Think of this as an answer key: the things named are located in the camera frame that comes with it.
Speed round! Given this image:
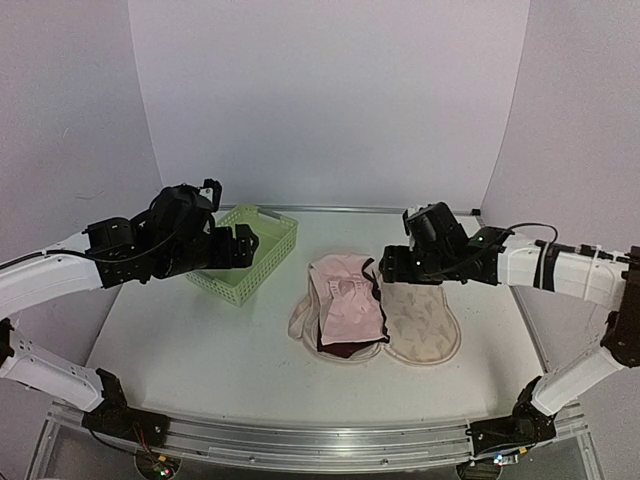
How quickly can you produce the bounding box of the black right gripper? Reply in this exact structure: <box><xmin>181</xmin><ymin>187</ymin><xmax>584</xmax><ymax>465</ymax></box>
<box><xmin>379</xmin><ymin>247</ymin><xmax>455</xmax><ymax>286</ymax></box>

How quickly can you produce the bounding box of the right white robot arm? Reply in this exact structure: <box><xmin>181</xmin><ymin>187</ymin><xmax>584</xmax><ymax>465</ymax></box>
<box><xmin>379</xmin><ymin>202</ymin><xmax>639</xmax><ymax>443</ymax></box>

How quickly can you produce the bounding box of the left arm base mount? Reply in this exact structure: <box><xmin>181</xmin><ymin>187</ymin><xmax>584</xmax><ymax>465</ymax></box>
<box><xmin>82</xmin><ymin>368</ymin><xmax>170</xmax><ymax>447</ymax></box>

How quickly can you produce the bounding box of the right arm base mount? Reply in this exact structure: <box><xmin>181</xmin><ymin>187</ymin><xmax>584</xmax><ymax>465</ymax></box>
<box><xmin>465</xmin><ymin>401</ymin><xmax>556</xmax><ymax>459</ymax></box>

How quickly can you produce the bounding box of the green plastic basket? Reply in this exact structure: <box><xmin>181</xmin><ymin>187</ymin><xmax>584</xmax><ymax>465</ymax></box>
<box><xmin>185</xmin><ymin>202</ymin><xmax>300</xmax><ymax>307</ymax></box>

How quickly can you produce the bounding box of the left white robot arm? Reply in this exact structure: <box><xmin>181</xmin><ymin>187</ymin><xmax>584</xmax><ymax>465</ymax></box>
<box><xmin>1</xmin><ymin>179</ymin><xmax>259</xmax><ymax>437</ymax></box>

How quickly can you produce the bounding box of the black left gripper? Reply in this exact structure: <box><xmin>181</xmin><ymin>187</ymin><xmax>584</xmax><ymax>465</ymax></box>
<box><xmin>151</xmin><ymin>224</ymin><xmax>258</xmax><ymax>280</ymax></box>

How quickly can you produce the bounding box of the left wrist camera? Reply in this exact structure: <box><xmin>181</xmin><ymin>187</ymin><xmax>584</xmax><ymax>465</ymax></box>
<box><xmin>199</xmin><ymin>178</ymin><xmax>223</xmax><ymax>212</ymax></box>

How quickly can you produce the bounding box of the floral mesh laundry bag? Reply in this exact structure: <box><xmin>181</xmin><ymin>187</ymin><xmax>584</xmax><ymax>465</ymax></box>
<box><xmin>288</xmin><ymin>254</ymin><xmax>462</xmax><ymax>367</ymax></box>

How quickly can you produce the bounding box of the aluminium front rail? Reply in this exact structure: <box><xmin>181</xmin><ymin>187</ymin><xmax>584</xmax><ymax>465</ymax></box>
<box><xmin>47</xmin><ymin>379</ymin><xmax>589</xmax><ymax>464</ymax></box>

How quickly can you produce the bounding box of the beige bra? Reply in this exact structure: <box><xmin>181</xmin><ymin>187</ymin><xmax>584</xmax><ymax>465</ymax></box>
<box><xmin>307</xmin><ymin>253</ymin><xmax>389</xmax><ymax>347</ymax></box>

